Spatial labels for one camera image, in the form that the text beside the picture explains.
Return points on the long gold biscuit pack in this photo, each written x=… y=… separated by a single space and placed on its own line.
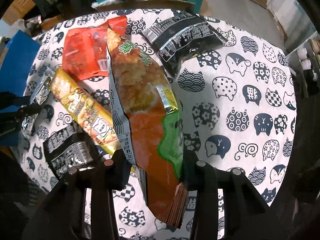
x=87 y=112

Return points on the red snack bag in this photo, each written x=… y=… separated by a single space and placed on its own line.
x=84 y=51

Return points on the shoe rack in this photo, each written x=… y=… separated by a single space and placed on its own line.
x=304 y=66

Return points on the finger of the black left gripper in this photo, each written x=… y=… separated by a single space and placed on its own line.
x=11 y=122

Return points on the black white snack bag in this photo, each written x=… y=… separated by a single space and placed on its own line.
x=69 y=147

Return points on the blue cardboard box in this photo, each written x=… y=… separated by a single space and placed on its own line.
x=15 y=69

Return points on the cat pattern tablecloth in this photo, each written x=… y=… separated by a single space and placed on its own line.
x=238 y=108

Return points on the silver blue snack pack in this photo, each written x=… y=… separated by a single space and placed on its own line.
x=38 y=97

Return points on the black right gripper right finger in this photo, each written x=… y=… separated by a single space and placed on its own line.
x=244 y=208

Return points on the orange green cracker bag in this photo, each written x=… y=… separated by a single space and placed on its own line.
x=147 y=122

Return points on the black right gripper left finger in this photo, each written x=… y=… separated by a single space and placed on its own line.
x=62 y=214

